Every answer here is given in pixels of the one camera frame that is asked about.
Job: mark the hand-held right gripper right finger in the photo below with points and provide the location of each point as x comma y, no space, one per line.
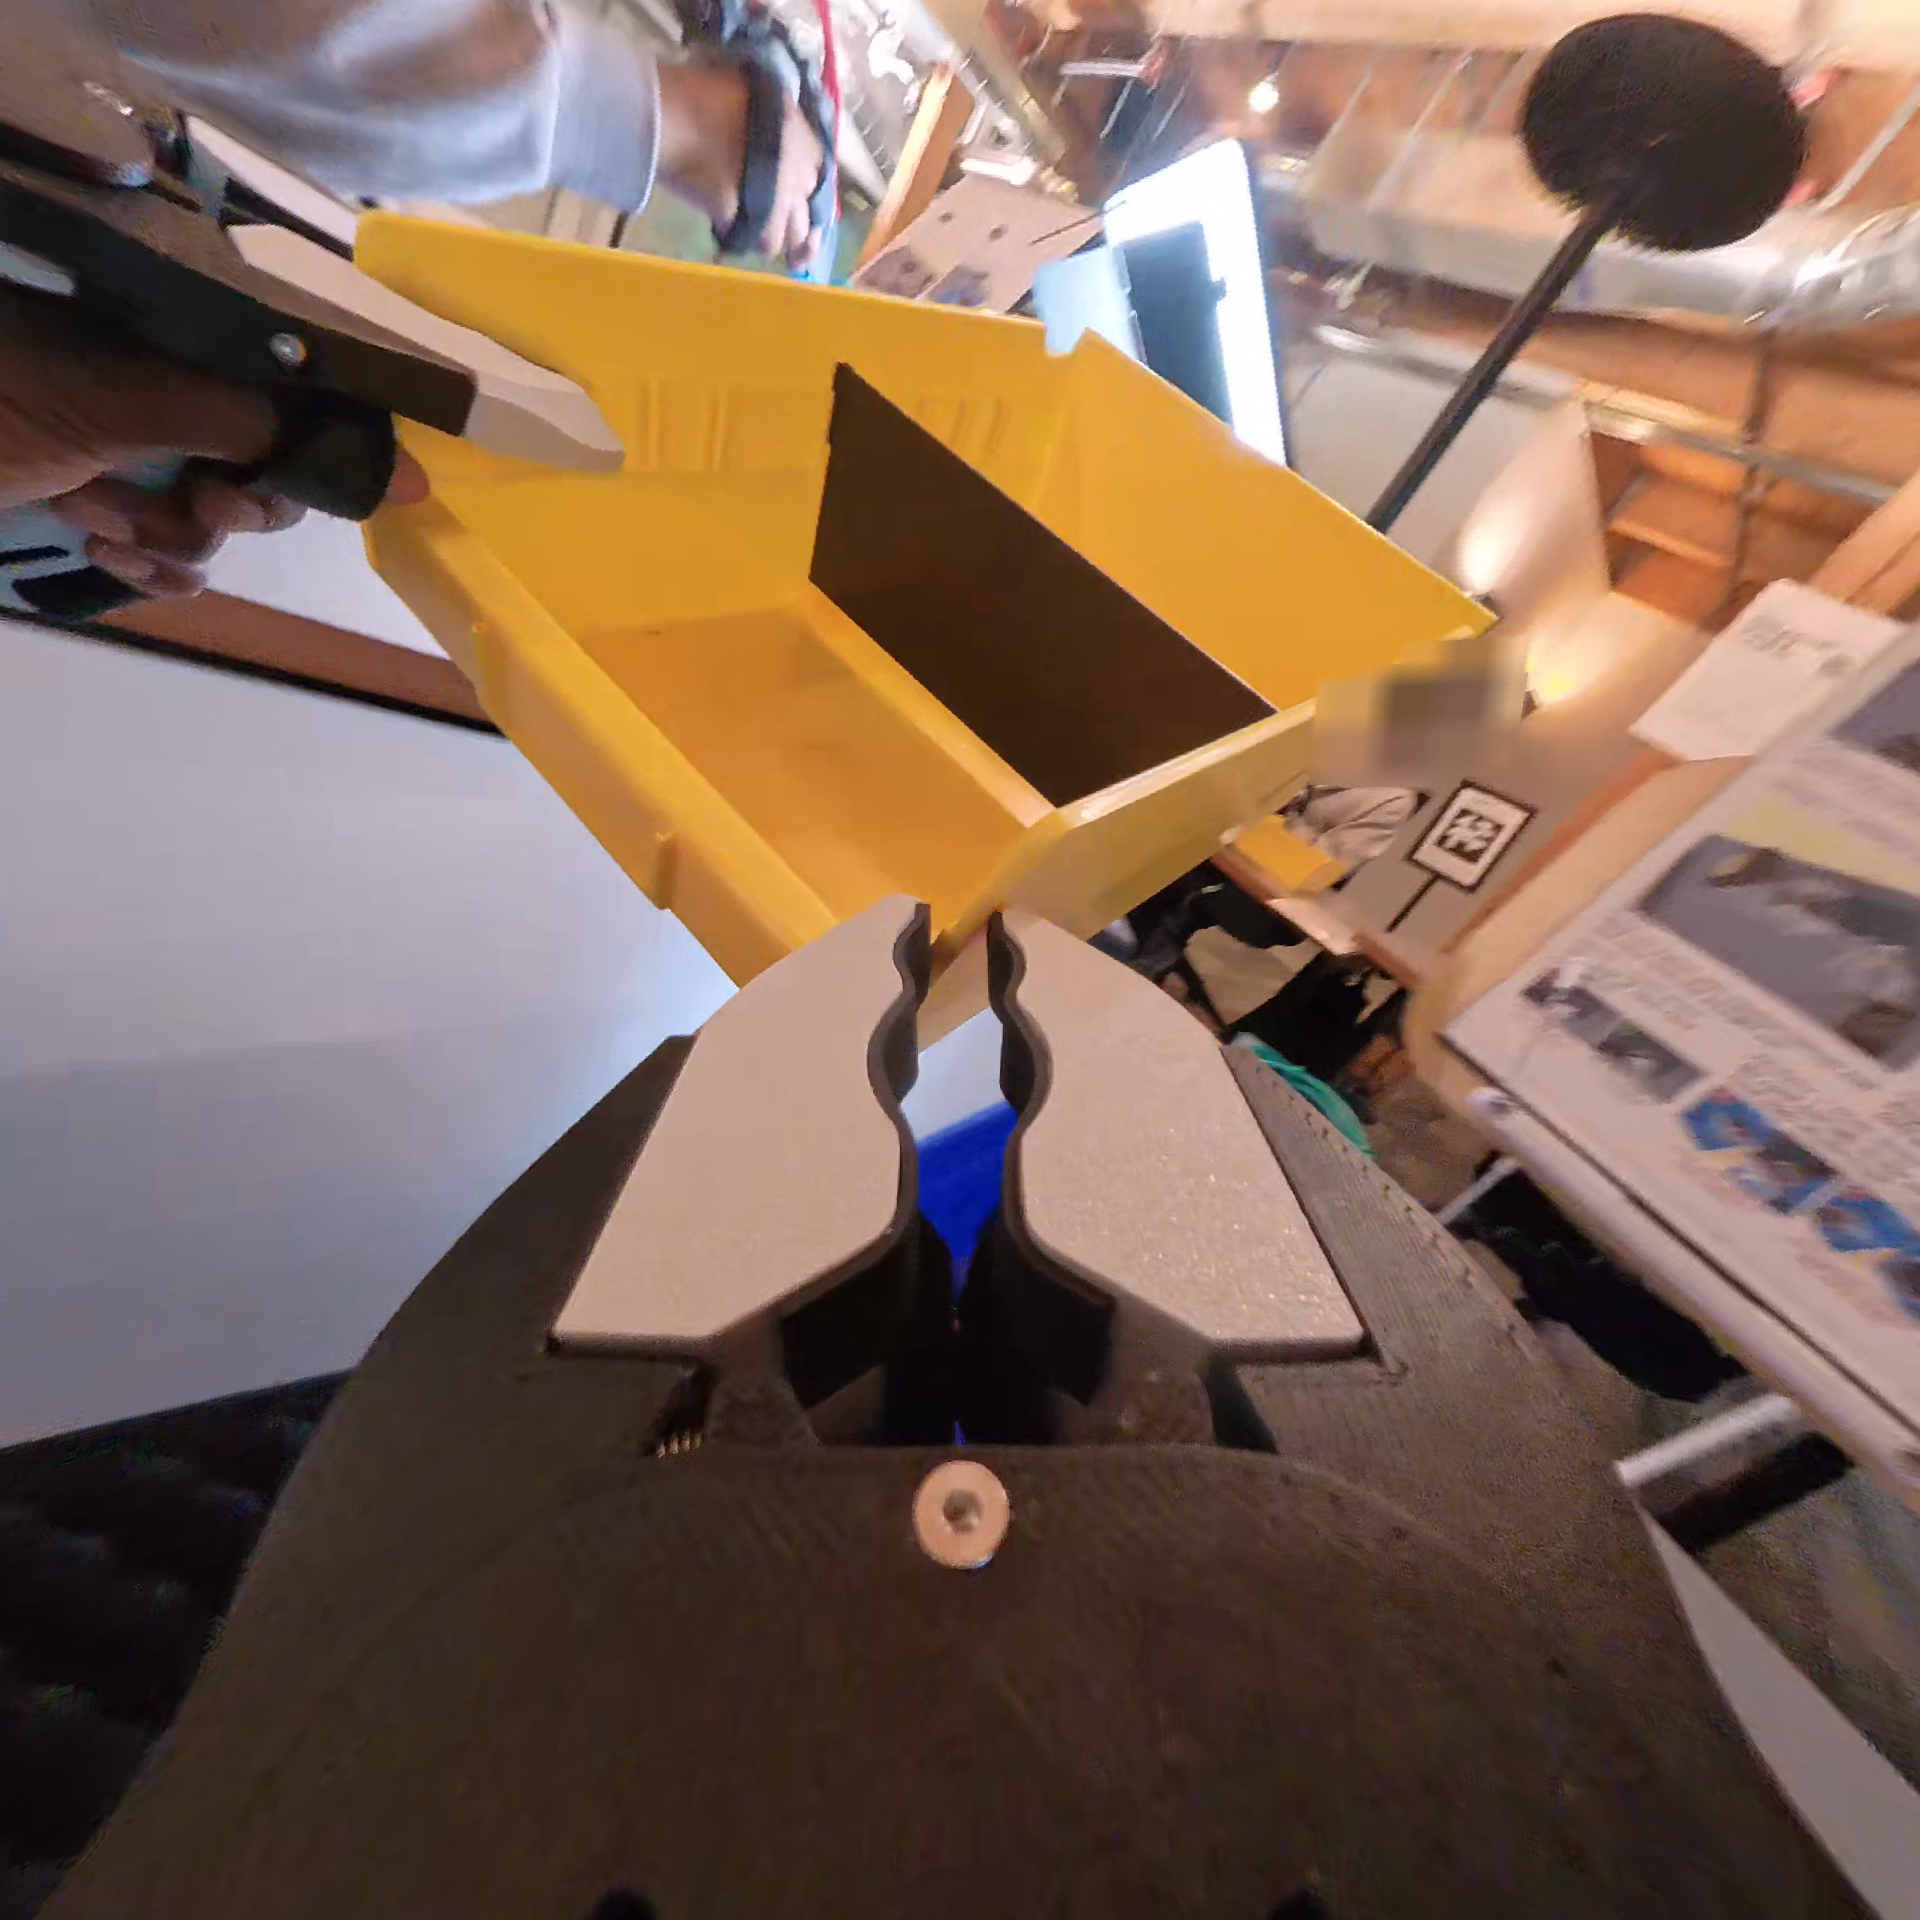
1172,1203

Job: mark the blue plastic bin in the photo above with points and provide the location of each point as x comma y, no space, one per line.
960,1185

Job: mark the black floor lamp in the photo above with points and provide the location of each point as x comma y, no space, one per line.
1663,133

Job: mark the yellow plastic bin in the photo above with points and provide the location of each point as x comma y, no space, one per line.
708,754
1297,860

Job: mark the fiducial marker sign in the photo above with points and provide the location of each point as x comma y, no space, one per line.
1470,838

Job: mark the studio light panel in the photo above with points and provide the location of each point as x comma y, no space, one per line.
1190,303

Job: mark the white side table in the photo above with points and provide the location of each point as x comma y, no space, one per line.
300,580

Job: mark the white paper notice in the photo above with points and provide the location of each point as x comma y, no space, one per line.
1756,674

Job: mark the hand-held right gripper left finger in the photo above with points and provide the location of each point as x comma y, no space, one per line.
735,1170

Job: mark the printed instruction sheet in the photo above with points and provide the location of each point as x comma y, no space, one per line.
1769,961

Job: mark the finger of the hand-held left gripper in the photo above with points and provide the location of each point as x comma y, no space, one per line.
525,411

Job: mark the person's left hand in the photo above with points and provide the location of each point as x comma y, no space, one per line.
88,426

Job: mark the black quilted wrist rest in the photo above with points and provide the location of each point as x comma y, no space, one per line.
88,1579

